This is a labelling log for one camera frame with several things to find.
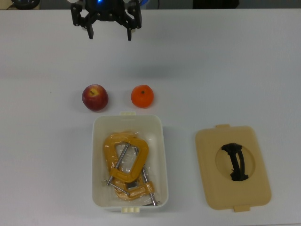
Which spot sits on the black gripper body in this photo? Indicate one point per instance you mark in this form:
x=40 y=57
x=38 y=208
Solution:
x=105 y=11

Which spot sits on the small yellow C-clamp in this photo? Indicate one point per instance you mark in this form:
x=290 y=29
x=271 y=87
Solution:
x=142 y=191

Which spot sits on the black round background object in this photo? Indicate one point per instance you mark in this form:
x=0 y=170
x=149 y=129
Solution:
x=26 y=3

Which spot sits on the red apple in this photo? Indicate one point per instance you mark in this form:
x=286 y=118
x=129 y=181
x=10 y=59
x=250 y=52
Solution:
x=95 y=99

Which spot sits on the large yellow C-clamp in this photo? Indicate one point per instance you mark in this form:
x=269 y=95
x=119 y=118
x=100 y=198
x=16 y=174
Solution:
x=142 y=153

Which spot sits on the orange fruit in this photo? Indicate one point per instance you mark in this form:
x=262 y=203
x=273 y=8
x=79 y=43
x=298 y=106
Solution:
x=142 y=97

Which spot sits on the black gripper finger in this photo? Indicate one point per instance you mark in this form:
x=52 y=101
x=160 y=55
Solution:
x=78 y=16
x=134 y=18

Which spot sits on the white plastic container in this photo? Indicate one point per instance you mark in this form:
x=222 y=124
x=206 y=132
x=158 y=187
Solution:
x=98 y=164

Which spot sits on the tan plastic lid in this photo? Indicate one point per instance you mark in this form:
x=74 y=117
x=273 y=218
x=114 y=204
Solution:
x=211 y=188

